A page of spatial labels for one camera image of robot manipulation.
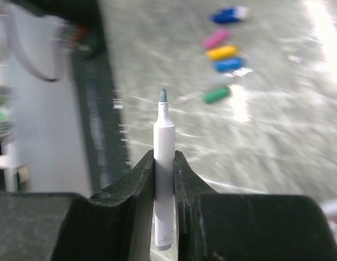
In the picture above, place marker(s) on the yellow pen cap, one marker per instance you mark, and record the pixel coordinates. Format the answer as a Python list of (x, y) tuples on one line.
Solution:
[(222, 52)]

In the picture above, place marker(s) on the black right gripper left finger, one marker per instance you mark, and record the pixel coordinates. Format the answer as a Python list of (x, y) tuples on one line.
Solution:
[(113, 224)]

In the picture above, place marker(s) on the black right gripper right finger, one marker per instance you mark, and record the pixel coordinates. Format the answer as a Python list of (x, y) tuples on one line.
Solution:
[(216, 226)]

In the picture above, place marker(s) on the dark blue white pen cap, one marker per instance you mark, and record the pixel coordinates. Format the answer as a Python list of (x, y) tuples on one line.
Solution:
[(231, 15)]

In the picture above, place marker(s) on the pink pen cap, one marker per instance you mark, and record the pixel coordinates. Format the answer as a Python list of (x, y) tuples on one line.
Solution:
[(216, 38)]

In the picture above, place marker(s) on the gray cap marker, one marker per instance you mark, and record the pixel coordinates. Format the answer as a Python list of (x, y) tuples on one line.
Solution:
[(164, 138)]

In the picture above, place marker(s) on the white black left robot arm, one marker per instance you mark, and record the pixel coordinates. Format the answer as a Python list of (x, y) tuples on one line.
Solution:
[(44, 61)]

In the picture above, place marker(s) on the clear pen cap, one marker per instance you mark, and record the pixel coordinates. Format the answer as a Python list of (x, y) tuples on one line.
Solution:
[(220, 80)]

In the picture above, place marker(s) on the light blue pen cap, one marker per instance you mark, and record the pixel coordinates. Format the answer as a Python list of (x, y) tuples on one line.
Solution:
[(230, 64)]

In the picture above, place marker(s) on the green pen cap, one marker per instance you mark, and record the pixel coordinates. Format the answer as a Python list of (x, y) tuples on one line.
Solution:
[(216, 95)]

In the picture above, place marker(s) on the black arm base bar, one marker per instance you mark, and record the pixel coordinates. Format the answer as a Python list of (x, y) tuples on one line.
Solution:
[(104, 132)]

